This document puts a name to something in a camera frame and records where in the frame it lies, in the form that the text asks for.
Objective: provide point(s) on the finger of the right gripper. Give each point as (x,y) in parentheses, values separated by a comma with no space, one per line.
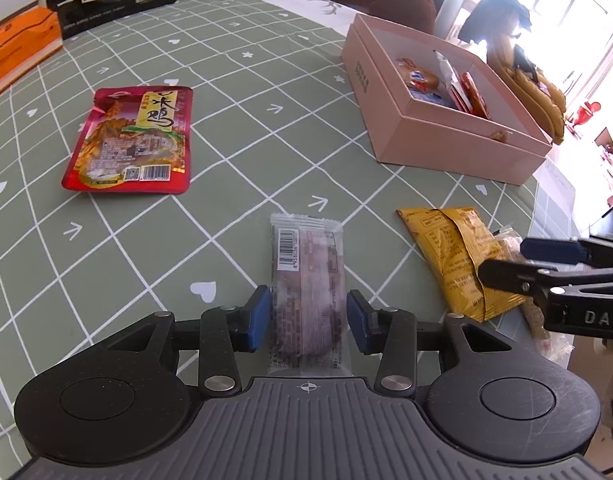
(595,251)
(527,278)

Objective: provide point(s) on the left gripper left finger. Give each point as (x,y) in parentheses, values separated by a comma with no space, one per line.
(225,331)

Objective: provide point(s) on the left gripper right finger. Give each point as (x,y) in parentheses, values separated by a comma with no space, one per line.
(392,333)

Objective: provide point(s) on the yellow snack packet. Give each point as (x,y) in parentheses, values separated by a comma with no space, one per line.
(455,242)

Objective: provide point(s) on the red yellow milk-ball snack bag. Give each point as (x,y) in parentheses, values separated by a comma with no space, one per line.
(467,97)

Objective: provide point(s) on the rice cracker snack pack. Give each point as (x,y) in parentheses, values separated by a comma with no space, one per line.
(449,81)

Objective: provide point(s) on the red chicken snack pouch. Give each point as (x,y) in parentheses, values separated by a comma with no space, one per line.
(135,140)

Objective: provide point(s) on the small sausage snack pack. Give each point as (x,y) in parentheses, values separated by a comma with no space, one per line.
(422,85)

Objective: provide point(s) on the pink cardboard box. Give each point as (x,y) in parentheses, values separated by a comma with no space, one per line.
(508,147)

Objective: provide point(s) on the green grid tablecloth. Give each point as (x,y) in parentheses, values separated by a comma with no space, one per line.
(275,127)

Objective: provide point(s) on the orange gift box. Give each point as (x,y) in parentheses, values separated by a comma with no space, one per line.
(26,41)

